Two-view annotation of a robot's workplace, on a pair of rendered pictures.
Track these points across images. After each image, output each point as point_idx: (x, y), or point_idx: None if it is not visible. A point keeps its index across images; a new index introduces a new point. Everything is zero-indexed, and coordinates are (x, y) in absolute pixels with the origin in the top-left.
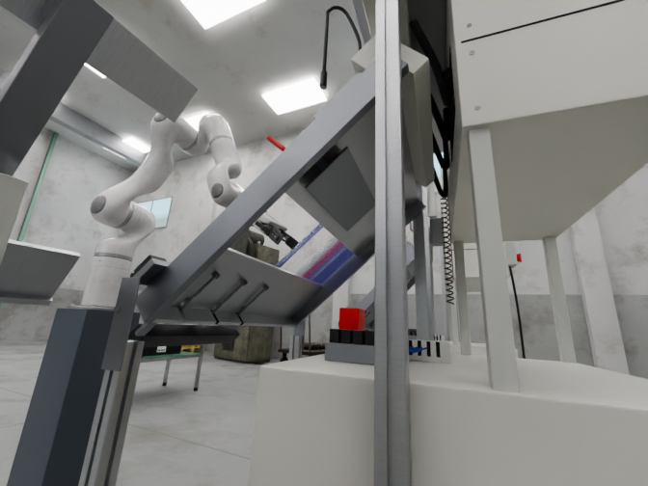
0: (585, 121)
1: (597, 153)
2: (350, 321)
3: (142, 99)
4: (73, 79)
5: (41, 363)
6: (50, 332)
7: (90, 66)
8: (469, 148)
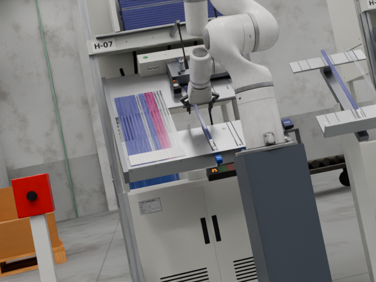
0: (225, 102)
1: (206, 106)
2: (50, 188)
3: (305, 71)
4: (325, 82)
5: (315, 202)
6: (309, 169)
7: (320, 68)
8: (236, 102)
